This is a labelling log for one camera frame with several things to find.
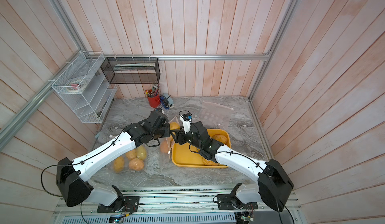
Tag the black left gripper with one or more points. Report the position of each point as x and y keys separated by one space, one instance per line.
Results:
x=165 y=129

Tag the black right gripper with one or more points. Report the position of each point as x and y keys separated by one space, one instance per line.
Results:
x=183 y=136

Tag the bagged potato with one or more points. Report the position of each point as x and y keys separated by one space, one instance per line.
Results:
x=119 y=164
x=130 y=155

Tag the clear zipper bag pink zip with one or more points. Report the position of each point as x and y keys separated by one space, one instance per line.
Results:
x=126 y=168

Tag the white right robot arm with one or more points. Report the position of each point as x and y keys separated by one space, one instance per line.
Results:
x=272 y=186

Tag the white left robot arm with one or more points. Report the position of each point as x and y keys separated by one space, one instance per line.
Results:
x=73 y=177

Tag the yellow plastic tray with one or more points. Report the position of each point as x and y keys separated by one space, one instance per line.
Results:
x=182 y=156

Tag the red metal pencil bucket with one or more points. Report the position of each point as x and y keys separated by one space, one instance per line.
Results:
x=154 y=101

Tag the light blue stapler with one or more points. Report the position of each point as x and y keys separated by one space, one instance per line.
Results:
x=171 y=104

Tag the coloured pencils bunch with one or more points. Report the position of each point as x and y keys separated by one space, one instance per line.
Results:
x=153 y=91

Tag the tape roll on shelf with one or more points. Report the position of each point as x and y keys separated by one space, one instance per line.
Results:
x=76 y=86

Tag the black mesh wall basket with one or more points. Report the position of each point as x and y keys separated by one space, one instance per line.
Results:
x=131 y=70

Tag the white wire mesh shelf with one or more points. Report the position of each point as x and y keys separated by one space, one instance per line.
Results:
x=92 y=104

